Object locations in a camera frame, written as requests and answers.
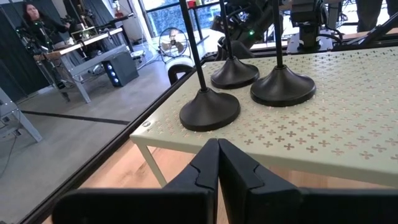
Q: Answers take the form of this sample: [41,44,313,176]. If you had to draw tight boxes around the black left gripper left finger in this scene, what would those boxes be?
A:
[51,138,221,224]

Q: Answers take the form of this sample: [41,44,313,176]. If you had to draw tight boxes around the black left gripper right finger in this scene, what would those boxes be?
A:
[218,138,398,224]

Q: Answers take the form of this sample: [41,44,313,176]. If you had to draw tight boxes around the tall black candlestick holder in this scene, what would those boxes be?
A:
[210,0,261,90]
[178,0,241,133]

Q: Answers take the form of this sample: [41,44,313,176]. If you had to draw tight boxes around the short black candlestick holder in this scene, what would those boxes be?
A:
[249,0,317,108]

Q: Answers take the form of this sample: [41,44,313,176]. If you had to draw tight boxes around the green perforated metal shelf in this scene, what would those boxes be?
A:
[129,45,398,189]

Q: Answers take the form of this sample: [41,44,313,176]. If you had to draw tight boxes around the black computer tower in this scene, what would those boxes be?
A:
[101,51,140,88]

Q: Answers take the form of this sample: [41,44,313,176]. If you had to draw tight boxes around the round floor fan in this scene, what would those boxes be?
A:
[158,27,191,59]

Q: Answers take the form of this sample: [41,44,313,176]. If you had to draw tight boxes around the wood top grey desk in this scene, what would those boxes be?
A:
[33,27,129,104]

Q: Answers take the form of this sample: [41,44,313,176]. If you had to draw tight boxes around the grey metal table leg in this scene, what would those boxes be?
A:
[0,86,44,143]

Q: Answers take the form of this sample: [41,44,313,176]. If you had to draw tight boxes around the person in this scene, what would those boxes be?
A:
[355,0,390,33]
[17,1,72,52]

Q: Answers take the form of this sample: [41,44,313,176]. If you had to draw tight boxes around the black partition panel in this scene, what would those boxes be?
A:
[0,0,52,103]

